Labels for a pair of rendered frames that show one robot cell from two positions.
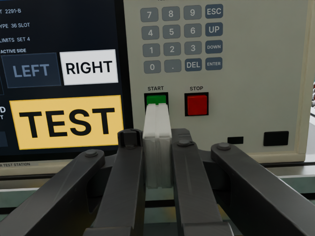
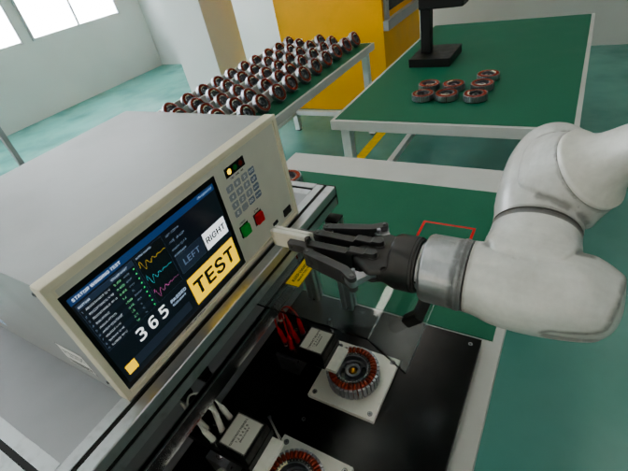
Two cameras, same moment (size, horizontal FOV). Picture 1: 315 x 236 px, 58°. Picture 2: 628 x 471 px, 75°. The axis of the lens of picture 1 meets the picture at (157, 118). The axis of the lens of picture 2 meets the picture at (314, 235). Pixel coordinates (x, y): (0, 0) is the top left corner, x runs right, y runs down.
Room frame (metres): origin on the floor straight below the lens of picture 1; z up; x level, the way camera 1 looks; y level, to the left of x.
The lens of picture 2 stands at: (-0.16, 0.39, 1.56)
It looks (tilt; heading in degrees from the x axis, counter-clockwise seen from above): 37 degrees down; 306
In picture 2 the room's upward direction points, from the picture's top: 13 degrees counter-clockwise
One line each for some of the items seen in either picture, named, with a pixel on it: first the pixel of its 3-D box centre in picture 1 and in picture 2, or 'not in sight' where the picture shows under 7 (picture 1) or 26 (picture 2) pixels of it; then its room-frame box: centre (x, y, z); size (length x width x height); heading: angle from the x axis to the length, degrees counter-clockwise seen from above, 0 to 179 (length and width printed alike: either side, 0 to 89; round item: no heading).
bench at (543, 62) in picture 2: not in sight; (477, 119); (0.31, -2.29, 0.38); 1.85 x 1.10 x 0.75; 89
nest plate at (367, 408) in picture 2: not in sight; (354, 378); (0.13, -0.04, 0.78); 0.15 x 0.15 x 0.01; 89
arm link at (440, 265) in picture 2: not in sight; (444, 270); (-0.06, 0.00, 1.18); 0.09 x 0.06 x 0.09; 89
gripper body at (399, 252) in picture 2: not in sight; (389, 259); (0.01, 0.00, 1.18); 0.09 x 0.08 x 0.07; 179
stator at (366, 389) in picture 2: not in sight; (353, 371); (0.13, -0.04, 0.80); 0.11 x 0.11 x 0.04
